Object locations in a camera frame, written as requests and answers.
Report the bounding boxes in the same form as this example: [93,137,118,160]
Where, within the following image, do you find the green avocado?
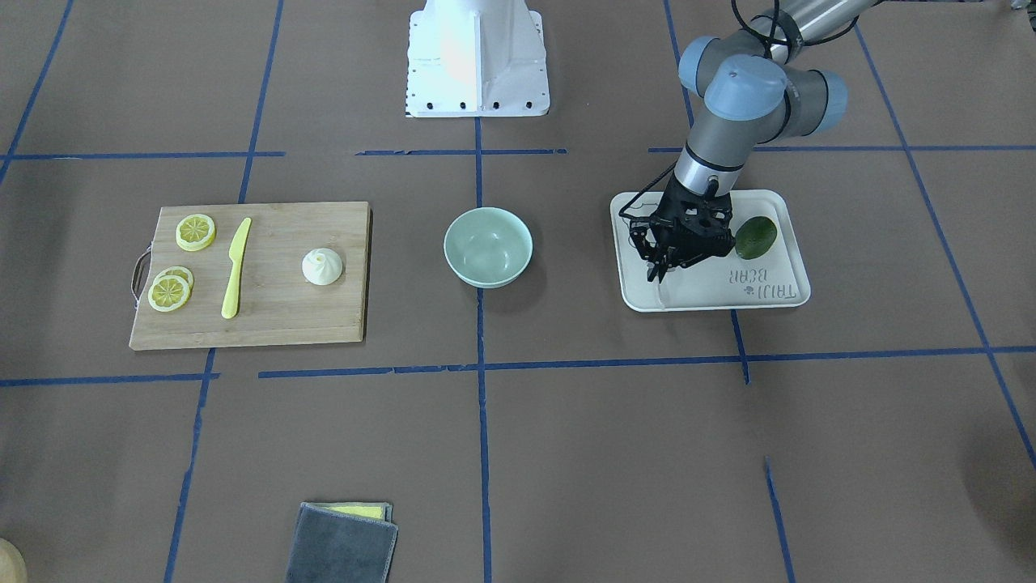
[735,215,779,261]

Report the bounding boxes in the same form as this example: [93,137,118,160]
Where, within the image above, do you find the yellow plastic knife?
[219,217,252,320]

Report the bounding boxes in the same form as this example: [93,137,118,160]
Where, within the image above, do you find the white bear serving tray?
[609,190,813,313]

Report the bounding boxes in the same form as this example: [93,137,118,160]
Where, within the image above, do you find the light green bowl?
[443,207,533,289]

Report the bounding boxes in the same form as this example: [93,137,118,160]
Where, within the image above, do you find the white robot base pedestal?
[405,1,551,118]

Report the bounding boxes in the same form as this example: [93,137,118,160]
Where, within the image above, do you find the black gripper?
[629,180,735,283]

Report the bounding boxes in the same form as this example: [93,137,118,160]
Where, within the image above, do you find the upper lemon slice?
[175,214,217,252]

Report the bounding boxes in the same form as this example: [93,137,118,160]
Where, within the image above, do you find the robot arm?
[618,1,873,282]

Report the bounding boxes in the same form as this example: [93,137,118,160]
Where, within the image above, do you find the lower stacked lemon slice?
[155,266,195,289]

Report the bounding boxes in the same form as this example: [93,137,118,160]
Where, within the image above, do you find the wooden mug tree stand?
[0,538,28,583]

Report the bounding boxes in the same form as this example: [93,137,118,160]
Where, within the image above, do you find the wooden cutting board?
[130,202,372,351]

